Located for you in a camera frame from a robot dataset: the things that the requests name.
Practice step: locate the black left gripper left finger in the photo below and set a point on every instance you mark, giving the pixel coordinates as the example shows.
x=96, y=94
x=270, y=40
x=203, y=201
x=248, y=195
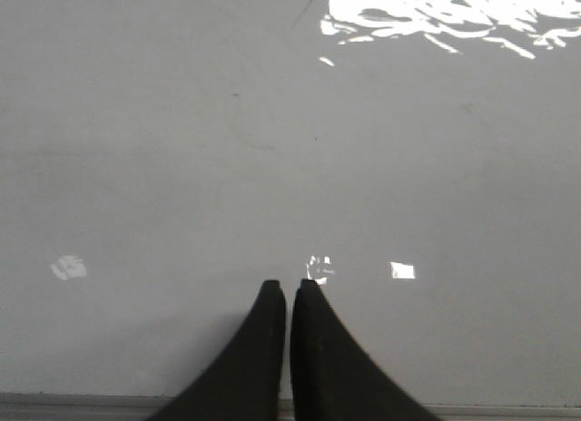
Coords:
x=243, y=382

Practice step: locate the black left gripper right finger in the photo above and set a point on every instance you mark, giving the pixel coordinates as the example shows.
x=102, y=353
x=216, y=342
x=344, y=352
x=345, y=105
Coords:
x=332, y=377

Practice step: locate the white whiteboard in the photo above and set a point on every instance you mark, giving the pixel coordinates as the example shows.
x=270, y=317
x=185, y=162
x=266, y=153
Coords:
x=419, y=158

